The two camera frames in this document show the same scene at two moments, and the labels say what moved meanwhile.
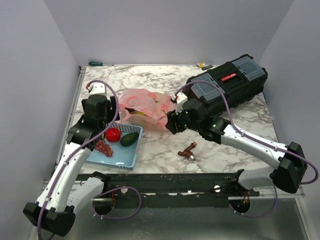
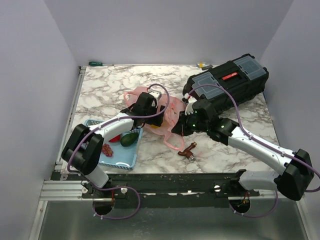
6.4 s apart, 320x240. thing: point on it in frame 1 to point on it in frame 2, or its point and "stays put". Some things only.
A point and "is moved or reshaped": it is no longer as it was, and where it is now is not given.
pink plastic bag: x=145 y=107 is moved or reshaped
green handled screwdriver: x=98 y=64 stays put
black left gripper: x=113 y=112 to x=156 y=120
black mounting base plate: x=205 y=190 stays put
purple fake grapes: x=101 y=146 stays put
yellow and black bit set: x=203 y=66 stays put
